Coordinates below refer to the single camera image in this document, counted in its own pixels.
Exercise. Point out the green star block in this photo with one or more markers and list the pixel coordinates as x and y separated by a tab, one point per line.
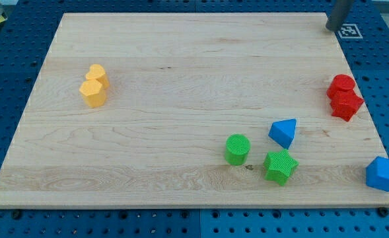
279	166

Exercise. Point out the yellow heart block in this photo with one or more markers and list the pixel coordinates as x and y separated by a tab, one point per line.
98	73

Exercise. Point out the blue triangle block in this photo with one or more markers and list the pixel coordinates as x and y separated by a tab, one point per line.
283	132

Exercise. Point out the yellow hexagon block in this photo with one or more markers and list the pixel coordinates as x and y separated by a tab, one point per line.
93	93

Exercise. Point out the red cylinder block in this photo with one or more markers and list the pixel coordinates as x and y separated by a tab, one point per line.
340	82

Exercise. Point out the light wooden board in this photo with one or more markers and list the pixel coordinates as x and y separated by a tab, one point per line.
180	85

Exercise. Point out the white fiducial marker tag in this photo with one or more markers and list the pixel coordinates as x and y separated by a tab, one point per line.
349	31

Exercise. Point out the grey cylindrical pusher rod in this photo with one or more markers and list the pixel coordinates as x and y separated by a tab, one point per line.
338	14

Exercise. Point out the blue cube block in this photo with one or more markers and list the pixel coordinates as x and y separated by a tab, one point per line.
377	174

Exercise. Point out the red star block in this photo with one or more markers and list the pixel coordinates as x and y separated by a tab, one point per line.
345	104

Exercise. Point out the green cylinder block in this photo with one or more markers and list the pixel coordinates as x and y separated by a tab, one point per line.
237	148

